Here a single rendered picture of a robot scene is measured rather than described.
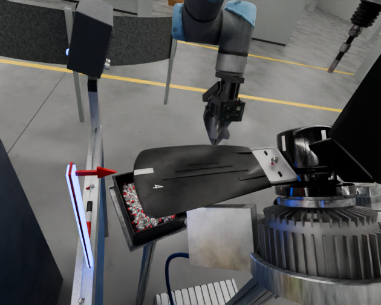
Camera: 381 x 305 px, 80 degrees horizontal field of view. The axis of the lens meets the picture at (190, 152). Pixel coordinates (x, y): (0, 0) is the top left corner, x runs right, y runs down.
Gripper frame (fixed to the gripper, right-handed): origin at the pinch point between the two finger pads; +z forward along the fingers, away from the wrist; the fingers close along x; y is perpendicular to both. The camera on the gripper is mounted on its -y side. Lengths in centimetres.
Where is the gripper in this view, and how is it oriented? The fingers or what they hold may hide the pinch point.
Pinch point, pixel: (214, 140)
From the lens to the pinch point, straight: 69.9
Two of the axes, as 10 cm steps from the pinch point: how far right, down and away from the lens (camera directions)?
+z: -1.2, 9.0, 4.2
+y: 2.8, 4.4, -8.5
